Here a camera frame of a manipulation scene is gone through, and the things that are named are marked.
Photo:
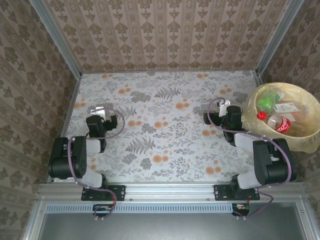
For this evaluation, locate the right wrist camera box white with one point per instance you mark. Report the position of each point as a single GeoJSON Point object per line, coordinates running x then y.
{"type": "Point", "coordinates": [223, 110]}

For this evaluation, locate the grey metal panel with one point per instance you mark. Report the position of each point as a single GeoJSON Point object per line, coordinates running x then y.
{"type": "Point", "coordinates": [162, 227]}

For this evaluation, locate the aluminium mounting rail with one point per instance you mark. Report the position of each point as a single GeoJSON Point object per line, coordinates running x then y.
{"type": "Point", "coordinates": [170, 191]}

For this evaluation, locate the green label plastic bottle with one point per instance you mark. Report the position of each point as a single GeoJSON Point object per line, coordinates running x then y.
{"type": "Point", "coordinates": [266, 103]}

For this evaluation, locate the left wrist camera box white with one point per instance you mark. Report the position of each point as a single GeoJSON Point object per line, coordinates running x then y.
{"type": "Point", "coordinates": [97, 111]}

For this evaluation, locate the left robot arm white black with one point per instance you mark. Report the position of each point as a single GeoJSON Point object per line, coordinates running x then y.
{"type": "Point", "coordinates": [66, 157]}

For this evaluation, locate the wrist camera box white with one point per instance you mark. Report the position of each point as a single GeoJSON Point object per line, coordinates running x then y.
{"type": "Point", "coordinates": [223, 110]}
{"type": "Point", "coordinates": [97, 111]}

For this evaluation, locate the yellow round plastic bin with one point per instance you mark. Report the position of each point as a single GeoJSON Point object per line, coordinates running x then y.
{"type": "Point", "coordinates": [307, 145]}

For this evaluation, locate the floral patterned table cover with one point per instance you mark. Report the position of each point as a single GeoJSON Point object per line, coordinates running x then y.
{"type": "Point", "coordinates": [190, 160]}

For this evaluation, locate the red label cola bottle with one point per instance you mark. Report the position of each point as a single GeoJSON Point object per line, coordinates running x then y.
{"type": "Point", "coordinates": [282, 125]}

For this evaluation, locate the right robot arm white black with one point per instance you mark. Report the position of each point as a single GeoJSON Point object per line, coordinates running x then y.
{"type": "Point", "coordinates": [275, 165]}

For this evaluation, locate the white green label bottle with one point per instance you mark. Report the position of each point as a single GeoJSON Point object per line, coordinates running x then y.
{"type": "Point", "coordinates": [285, 107]}

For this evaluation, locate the aluminium frame post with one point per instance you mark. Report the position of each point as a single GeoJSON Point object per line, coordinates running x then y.
{"type": "Point", "coordinates": [278, 37]}
{"type": "Point", "coordinates": [56, 37]}

